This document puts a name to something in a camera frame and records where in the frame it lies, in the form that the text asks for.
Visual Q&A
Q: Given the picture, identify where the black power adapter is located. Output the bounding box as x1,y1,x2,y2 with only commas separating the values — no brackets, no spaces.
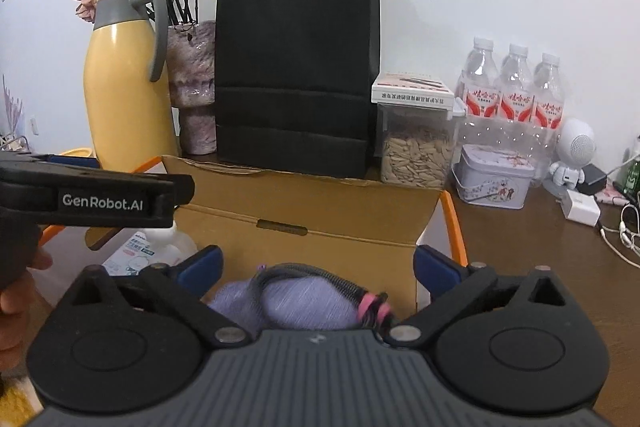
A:
577,163,608,196

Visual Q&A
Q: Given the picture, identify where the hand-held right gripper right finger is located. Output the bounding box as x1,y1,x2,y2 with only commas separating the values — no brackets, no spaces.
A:
384,244,586,351

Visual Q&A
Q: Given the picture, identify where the pink hair tie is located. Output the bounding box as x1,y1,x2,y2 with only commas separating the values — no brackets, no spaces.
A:
357,291,394,326

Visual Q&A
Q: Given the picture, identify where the black braided cable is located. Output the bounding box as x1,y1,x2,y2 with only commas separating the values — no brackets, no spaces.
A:
252,263,391,308

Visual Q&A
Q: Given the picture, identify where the yellow thermos jug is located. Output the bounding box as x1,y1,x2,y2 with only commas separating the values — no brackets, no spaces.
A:
82,0,179,174

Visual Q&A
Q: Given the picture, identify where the white robot-shaped speaker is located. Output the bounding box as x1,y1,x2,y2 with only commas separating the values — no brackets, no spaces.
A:
547,118,597,198

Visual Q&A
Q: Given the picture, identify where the white cable tangle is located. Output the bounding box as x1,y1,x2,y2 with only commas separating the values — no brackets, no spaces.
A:
600,204,640,269

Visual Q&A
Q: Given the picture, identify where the white charger block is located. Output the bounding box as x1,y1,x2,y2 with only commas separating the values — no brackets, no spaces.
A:
560,189,601,228

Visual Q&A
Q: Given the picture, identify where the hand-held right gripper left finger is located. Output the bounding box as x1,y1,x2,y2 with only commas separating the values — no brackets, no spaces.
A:
52,244,253,351

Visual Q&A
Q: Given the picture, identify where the printed tin box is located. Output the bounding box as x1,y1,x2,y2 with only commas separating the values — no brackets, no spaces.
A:
451,143,536,209

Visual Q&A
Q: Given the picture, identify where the pink mottled vase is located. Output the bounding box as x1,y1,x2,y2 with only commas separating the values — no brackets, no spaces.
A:
166,19,219,156

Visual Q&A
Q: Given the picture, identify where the yellow plush toy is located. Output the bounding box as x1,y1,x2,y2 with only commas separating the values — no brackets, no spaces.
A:
0,372,43,427

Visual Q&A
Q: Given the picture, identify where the purple fuzzy cloth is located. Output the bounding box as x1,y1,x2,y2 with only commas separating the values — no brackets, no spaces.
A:
207,264,388,333

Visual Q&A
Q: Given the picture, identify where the black paper bag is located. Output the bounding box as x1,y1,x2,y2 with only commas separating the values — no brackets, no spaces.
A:
214,0,381,180

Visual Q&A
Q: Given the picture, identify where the person's left hand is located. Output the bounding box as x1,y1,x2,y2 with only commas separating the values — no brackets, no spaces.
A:
0,248,54,355

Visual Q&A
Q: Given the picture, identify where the green bottle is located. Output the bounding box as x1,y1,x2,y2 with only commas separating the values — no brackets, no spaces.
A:
620,134,640,198

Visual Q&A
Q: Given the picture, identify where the orange red cardboard box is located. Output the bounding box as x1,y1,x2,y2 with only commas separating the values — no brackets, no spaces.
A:
40,154,469,324

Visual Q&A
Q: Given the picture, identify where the flat white box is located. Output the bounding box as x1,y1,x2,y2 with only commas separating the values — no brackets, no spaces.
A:
371,72,456,106

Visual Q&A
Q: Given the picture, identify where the yellow ceramic mug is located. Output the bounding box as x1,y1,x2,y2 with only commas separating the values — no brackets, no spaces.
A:
59,148,101,170

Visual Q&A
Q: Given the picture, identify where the clear container of seeds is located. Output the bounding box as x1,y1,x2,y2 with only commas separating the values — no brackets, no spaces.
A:
377,99,466,188

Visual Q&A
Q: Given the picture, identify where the clear water bottle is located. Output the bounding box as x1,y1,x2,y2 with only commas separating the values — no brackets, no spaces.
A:
495,43,535,152
530,53,566,188
455,37,501,152

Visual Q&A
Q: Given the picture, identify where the white face mask packet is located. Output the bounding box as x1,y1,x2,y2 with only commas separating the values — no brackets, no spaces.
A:
102,227,199,279

